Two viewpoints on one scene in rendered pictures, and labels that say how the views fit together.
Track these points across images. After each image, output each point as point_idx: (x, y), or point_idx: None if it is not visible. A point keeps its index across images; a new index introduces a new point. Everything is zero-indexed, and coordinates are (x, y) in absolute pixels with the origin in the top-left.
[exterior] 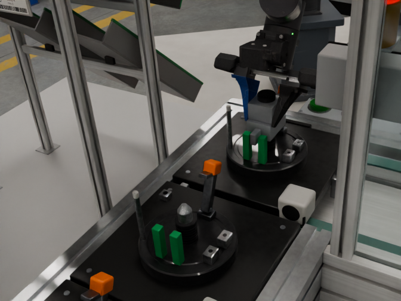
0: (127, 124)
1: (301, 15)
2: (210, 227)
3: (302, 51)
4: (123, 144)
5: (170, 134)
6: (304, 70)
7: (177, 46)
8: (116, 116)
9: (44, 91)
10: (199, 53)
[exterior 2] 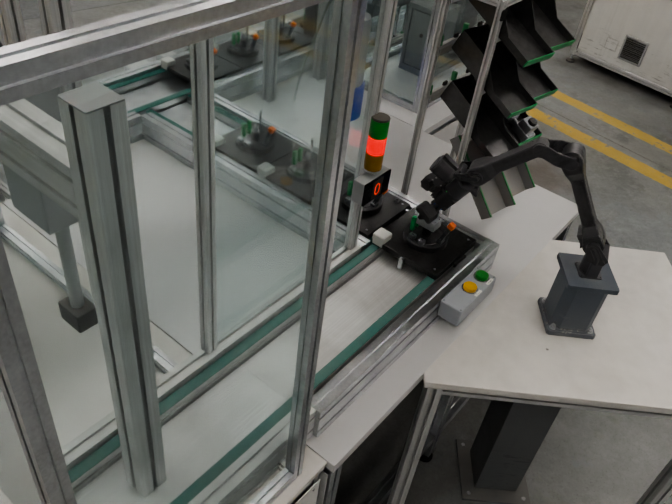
0: (511, 226)
1: (454, 189)
2: (366, 204)
3: (556, 282)
4: (486, 222)
5: (497, 242)
6: (425, 201)
7: (645, 267)
8: (521, 223)
9: (559, 196)
10: (630, 277)
